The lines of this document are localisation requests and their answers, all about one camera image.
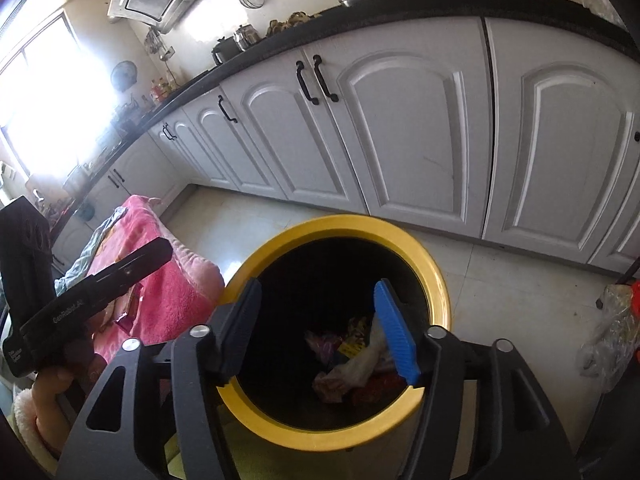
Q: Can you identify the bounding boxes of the pile of snack wrappers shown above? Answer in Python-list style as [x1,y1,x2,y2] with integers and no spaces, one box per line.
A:
[312,330,402,404]

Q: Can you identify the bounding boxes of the steel cooking pot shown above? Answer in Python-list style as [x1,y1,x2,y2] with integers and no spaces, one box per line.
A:
[64,164,89,191]

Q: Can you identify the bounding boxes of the group of condiment bottles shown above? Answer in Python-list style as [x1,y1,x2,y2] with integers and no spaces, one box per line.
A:
[149,75,176,104]

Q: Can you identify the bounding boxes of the person's left hand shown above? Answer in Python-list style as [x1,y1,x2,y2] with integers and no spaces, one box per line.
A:
[31,364,83,442]

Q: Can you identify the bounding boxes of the brown crumpled cloth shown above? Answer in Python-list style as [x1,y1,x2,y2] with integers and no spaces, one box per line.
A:
[264,9,321,37]

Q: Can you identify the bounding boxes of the small wall fan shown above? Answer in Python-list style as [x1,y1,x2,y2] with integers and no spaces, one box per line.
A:
[110,60,137,92]

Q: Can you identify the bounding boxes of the person's left forearm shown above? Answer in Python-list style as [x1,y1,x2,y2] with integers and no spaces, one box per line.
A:
[10,387,63,476]

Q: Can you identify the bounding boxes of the black kettle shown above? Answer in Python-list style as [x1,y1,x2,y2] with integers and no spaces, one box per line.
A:
[211,36,240,66]

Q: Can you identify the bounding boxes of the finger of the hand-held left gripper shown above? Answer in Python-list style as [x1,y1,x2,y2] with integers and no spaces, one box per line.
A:
[120,237,175,287]

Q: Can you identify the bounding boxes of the green and black snack wrapper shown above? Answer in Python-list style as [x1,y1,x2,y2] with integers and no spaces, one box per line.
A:
[340,316,376,356]

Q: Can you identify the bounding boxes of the plastic bag on floor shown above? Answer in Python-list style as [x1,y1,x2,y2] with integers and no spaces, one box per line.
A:
[576,280,640,394]

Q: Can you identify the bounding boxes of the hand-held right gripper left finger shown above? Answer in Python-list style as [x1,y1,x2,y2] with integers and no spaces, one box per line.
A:
[57,277,263,480]

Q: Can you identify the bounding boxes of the pink snack wrapper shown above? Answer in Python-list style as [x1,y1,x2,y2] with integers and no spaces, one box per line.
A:
[305,330,347,367]

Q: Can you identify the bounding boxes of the kitchen window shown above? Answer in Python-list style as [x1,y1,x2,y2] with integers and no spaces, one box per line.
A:
[0,10,122,182]

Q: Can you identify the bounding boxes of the pink printed blanket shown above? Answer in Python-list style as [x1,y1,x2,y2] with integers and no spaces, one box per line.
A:
[52,195,226,377]

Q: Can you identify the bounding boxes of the clear crumpled plastic bag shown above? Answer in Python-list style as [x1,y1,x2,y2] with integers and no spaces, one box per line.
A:
[579,0,627,27]

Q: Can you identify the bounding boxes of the light blue cloth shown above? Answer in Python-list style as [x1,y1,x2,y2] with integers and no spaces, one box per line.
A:
[54,207,126,296]

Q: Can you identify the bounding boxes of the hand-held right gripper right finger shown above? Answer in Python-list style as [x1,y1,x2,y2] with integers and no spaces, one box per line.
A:
[374,280,583,480]

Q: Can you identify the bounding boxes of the yellow trash bin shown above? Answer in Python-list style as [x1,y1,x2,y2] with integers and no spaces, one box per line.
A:
[216,214,453,454]

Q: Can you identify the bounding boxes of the steel teapot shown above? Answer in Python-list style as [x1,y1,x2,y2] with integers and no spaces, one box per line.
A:
[233,23,260,53]

